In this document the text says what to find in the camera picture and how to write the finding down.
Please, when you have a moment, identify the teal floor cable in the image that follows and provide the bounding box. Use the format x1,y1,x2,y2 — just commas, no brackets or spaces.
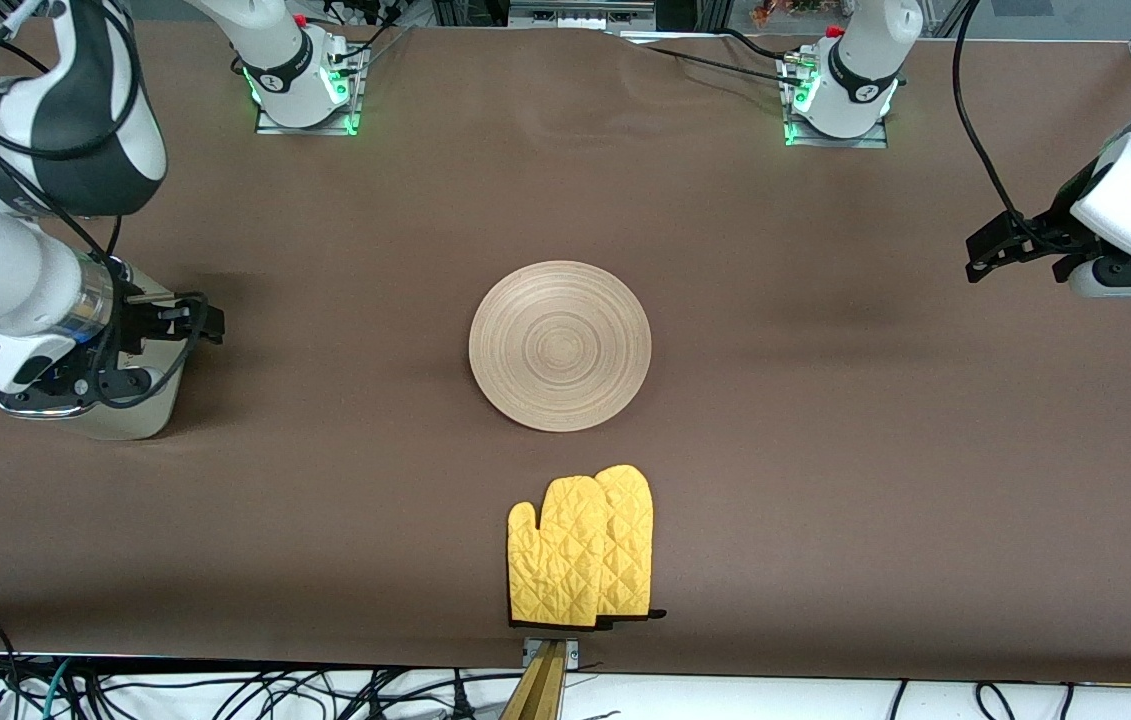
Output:
25,657,78,720

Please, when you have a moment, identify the yellow quilted oven mitt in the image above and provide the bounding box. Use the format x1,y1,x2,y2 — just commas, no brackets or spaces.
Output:
507,476,612,629
593,464,668,626

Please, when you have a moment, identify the brown table cover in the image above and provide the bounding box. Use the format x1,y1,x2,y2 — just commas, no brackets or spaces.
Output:
0,18,1131,687

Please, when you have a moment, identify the black base cable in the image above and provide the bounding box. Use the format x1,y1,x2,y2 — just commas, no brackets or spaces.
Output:
323,0,413,63
625,28,812,91

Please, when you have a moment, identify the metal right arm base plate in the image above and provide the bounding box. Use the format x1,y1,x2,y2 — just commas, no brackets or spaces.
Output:
255,45,364,137

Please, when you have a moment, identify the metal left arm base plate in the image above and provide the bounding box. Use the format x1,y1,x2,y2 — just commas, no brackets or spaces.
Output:
782,55,889,150

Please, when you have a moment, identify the wooden post with metal bracket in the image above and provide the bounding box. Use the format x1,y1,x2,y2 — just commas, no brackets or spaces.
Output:
500,638,582,720

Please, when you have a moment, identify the black right base cable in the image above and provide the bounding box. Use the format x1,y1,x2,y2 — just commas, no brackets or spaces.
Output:
323,0,413,63

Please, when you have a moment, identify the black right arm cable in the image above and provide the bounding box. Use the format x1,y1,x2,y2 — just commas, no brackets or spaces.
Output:
0,0,210,409

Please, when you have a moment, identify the aluminium frame rail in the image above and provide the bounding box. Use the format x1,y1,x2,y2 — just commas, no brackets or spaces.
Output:
508,0,658,31

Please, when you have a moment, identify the black left base cable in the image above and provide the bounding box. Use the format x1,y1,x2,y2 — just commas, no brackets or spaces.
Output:
625,28,812,91

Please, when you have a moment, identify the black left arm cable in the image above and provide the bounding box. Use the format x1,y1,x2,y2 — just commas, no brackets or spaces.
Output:
952,0,1068,253

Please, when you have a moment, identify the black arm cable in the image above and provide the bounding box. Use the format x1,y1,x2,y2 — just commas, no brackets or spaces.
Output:
0,0,210,409
952,0,1068,253

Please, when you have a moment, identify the cream chrome toaster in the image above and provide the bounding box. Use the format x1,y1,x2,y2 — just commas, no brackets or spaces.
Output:
0,265,189,441

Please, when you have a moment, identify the orange background item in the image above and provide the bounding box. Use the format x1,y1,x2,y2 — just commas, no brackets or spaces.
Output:
750,0,826,27

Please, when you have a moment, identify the round wooden plate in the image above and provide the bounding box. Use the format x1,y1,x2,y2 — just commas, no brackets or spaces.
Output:
468,261,652,433

